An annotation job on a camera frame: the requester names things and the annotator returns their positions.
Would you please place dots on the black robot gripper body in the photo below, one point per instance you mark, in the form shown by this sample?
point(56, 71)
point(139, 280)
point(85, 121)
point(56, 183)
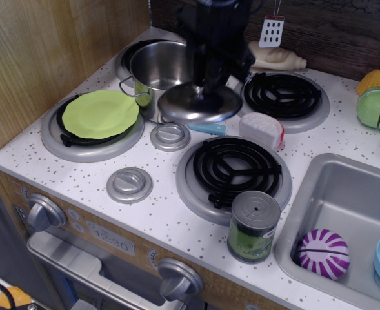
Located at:
point(216, 29)

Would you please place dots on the white slotted toy spatula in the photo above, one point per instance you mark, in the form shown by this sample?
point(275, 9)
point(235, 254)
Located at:
point(272, 31)

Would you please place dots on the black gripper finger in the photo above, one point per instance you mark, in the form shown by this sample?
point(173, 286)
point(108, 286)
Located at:
point(217, 72)
point(199, 69)

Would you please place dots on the grey oven knob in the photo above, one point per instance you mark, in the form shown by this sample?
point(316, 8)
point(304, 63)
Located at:
point(44, 213)
point(178, 279)

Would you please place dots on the cream plastic toy bottle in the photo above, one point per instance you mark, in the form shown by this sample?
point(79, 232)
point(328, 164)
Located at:
point(275, 58)

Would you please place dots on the green labelled toy can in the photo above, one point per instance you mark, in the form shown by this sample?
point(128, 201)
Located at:
point(252, 227)

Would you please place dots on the grey oven knob left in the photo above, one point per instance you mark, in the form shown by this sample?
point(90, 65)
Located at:
point(44, 213)

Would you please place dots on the grey stovetop knob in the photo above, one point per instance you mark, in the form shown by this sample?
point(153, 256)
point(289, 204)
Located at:
point(170, 137)
point(129, 185)

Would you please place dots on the green toy cabbage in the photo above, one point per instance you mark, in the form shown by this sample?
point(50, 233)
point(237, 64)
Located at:
point(368, 107)

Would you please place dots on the grey stovetop knob middle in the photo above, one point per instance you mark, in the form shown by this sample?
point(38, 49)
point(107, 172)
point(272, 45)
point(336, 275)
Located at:
point(170, 137)

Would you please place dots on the stainless steel pot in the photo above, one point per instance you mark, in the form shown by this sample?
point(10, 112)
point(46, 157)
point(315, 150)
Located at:
point(154, 69)

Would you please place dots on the white toy cheese wedge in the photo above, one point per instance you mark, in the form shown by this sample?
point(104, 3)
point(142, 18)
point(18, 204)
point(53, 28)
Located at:
point(262, 129)

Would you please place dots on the purple white striped toy onion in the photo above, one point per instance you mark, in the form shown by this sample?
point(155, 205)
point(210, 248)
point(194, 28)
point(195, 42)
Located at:
point(325, 253)

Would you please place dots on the silver toy sink basin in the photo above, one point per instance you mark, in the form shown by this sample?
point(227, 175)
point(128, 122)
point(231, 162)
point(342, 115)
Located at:
point(341, 195)

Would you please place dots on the yellow object on floor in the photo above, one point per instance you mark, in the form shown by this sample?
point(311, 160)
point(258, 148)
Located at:
point(19, 296)

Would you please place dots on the green plastic plate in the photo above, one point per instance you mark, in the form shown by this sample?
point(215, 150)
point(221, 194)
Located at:
point(100, 114)

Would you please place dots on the grey stovetop knob front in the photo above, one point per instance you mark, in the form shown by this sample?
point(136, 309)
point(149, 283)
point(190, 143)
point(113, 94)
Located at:
point(129, 185)

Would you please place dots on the light blue toy knife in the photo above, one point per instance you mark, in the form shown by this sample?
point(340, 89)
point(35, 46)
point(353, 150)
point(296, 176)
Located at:
point(210, 128)

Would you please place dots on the steel pot lid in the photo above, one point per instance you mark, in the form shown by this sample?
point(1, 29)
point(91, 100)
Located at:
point(191, 104)

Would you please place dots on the silver oven door handle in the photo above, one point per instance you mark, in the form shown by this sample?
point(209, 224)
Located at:
point(85, 269)

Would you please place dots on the black back right burner coil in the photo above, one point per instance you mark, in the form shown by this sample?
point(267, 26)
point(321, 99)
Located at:
point(281, 95)

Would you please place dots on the yellow toy corn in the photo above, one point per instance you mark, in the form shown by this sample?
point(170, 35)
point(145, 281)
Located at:
point(370, 80)

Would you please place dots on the grey oven knob right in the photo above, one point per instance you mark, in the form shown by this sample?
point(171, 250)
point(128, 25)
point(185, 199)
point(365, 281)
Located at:
point(178, 279)

